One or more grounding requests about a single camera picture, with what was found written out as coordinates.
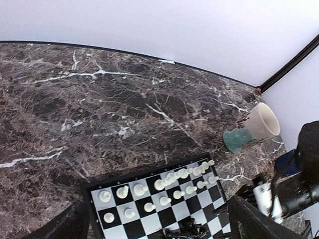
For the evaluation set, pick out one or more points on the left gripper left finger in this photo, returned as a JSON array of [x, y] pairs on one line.
[[72, 223]]

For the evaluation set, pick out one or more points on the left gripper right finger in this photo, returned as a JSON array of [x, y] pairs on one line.
[[247, 222]]

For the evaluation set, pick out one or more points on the black white chessboard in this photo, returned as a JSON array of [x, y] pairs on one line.
[[179, 190]]

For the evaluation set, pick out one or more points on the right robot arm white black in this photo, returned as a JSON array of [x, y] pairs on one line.
[[302, 190]]

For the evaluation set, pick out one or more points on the pile of black chess pieces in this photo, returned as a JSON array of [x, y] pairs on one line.
[[189, 230]]

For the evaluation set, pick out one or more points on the white pawn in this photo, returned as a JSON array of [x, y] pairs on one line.
[[149, 207], [109, 217], [129, 213]]

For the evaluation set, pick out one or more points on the white rook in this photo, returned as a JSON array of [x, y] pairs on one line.
[[105, 196]]

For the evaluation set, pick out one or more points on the white knight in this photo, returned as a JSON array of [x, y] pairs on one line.
[[122, 192]]

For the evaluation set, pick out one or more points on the white bishop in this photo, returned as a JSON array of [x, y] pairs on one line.
[[140, 189]]

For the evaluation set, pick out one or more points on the cream seashell mug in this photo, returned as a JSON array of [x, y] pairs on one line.
[[259, 124]]

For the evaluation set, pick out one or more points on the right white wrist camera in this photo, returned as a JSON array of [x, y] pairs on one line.
[[262, 194]]

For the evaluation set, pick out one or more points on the right black frame post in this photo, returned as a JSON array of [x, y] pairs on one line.
[[308, 49]]

